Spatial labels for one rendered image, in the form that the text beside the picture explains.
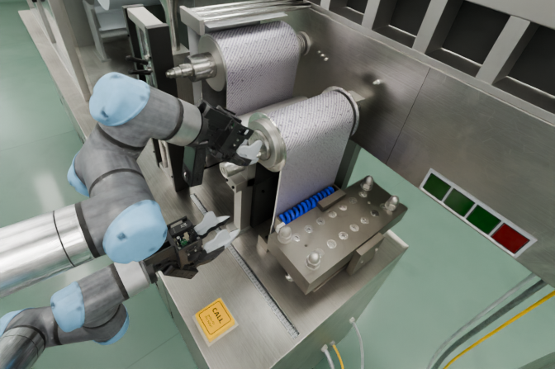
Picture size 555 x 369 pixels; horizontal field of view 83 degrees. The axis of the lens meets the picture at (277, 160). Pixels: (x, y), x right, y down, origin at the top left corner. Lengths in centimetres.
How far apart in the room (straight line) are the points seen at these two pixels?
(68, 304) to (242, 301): 40
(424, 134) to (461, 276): 162
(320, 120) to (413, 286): 156
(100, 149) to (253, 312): 56
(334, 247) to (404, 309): 126
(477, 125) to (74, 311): 84
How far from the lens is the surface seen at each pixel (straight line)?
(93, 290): 68
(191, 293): 91
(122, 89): 47
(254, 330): 87
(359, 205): 96
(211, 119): 57
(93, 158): 52
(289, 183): 80
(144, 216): 42
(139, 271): 68
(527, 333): 240
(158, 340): 184
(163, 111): 50
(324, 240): 85
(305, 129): 73
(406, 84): 83
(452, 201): 88
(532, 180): 79
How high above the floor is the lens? 172
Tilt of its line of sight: 42 degrees down
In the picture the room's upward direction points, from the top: 8 degrees clockwise
